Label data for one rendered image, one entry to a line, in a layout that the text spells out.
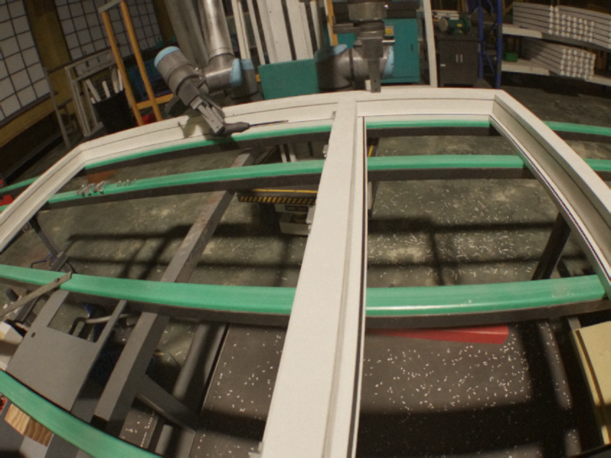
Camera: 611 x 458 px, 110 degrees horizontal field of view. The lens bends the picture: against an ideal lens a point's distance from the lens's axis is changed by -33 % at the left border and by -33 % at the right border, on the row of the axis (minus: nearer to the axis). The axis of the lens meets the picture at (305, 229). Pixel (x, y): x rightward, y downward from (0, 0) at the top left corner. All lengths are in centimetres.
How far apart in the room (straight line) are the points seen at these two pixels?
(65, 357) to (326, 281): 42
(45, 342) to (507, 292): 69
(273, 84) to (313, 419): 156
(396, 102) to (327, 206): 51
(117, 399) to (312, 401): 30
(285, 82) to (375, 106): 86
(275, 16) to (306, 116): 91
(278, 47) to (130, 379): 155
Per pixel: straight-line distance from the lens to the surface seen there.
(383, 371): 63
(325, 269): 32
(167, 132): 105
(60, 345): 57
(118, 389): 48
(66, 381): 52
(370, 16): 79
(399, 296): 38
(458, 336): 66
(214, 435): 65
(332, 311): 29
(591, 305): 49
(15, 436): 99
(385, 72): 139
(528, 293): 42
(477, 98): 90
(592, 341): 75
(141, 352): 50
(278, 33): 169
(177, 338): 160
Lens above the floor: 117
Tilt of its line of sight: 39 degrees down
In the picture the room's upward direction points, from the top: 12 degrees counter-clockwise
